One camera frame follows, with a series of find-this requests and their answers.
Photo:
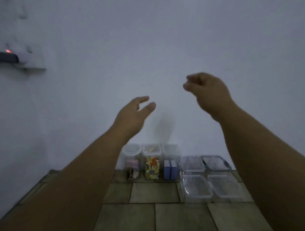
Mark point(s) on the person's left hand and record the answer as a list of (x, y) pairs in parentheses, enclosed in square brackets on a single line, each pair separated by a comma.
[(129, 119)]

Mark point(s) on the person's right hand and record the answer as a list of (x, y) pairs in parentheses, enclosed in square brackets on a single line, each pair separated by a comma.
[(211, 95)]

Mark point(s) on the person's left thumb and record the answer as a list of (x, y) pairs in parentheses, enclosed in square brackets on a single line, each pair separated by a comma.
[(148, 109)]

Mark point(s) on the person's right fingers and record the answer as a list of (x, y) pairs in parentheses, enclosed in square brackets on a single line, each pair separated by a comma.
[(193, 83)]

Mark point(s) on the person's right forearm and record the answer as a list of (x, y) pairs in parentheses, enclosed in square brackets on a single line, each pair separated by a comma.
[(264, 166)]

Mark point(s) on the person's left forearm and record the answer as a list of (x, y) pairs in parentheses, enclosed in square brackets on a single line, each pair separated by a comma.
[(71, 188)]

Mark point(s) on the tall clear container, colourful packet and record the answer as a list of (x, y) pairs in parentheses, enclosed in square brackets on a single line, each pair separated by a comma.
[(152, 152)]

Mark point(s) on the tall clear container, pink clips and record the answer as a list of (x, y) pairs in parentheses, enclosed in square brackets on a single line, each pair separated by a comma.
[(132, 152)]

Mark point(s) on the tall clear container, blue blocks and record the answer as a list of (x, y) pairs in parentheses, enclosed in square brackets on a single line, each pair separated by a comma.
[(171, 152)]

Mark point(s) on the colourful packet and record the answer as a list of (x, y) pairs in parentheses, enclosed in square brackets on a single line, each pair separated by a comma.
[(152, 169)]

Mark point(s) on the blue block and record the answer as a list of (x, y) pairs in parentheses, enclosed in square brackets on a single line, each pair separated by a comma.
[(167, 170), (174, 170)]

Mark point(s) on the flat clear container, dark-rimmed lid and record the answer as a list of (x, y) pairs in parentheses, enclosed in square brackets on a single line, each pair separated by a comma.
[(215, 163)]

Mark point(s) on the open flat clear container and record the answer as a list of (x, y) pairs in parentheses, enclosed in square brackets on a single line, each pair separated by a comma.
[(225, 186), (195, 188)]

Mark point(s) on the black device with red light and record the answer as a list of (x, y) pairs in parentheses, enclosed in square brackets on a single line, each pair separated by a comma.
[(8, 57)]

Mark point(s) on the white wall box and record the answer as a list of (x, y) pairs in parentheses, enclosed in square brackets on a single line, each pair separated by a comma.
[(31, 60)]

